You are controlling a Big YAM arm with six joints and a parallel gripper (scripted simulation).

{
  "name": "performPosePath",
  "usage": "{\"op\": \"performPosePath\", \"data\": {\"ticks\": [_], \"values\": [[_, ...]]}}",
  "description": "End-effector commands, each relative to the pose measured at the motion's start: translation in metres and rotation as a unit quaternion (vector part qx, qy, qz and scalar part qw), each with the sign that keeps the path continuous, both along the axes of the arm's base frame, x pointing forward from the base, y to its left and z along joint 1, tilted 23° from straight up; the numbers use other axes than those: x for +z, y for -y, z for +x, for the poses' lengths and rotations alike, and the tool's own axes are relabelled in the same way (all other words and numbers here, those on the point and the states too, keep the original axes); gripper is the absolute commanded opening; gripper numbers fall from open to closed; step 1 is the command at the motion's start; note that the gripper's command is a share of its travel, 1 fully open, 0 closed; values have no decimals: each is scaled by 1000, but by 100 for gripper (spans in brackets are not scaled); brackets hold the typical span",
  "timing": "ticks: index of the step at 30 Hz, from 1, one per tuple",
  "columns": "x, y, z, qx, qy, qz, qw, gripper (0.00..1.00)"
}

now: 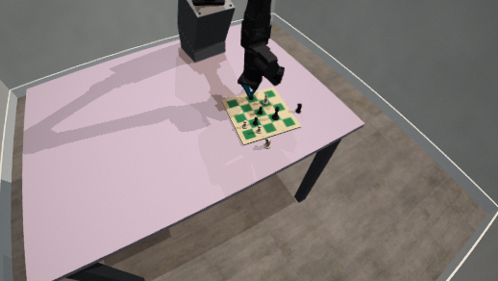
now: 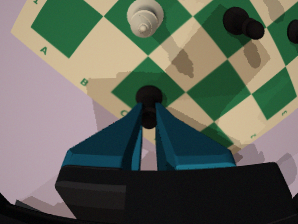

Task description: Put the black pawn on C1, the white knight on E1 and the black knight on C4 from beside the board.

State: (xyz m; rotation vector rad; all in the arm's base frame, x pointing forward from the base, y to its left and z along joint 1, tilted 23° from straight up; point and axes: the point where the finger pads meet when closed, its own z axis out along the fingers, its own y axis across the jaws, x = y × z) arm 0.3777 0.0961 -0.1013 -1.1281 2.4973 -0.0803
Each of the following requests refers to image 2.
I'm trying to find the black pawn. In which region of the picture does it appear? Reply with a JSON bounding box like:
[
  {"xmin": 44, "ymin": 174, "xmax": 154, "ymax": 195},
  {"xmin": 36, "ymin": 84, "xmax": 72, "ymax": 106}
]
[
  {"xmin": 223, "ymin": 7, "xmax": 265, "ymax": 40},
  {"xmin": 287, "ymin": 19, "xmax": 298, "ymax": 44},
  {"xmin": 136, "ymin": 85, "xmax": 163, "ymax": 129}
]

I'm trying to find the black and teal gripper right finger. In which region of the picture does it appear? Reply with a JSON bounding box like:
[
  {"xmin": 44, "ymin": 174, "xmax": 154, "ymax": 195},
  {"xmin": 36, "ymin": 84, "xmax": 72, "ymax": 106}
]
[{"xmin": 155, "ymin": 103, "xmax": 236, "ymax": 170}]

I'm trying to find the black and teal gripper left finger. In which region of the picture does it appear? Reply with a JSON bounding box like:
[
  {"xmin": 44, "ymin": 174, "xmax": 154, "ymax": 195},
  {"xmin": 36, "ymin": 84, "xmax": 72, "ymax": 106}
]
[{"xmin": 61, "ymin": 103, "xmax": 143, "ymax": 170}]

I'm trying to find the green and cream chessboard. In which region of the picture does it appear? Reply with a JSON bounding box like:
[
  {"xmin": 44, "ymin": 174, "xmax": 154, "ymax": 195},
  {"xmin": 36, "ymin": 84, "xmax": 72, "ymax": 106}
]
[{"xmin": 11, "ymin": 0, "xmax": 298, "ymax": 155}]

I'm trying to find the white chess piece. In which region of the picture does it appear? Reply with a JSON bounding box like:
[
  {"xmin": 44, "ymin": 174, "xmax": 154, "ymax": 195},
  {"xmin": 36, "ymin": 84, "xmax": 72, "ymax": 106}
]
[{"xmin": 127, "ymin": 0, "xmax": 164, "ymax": 38}]

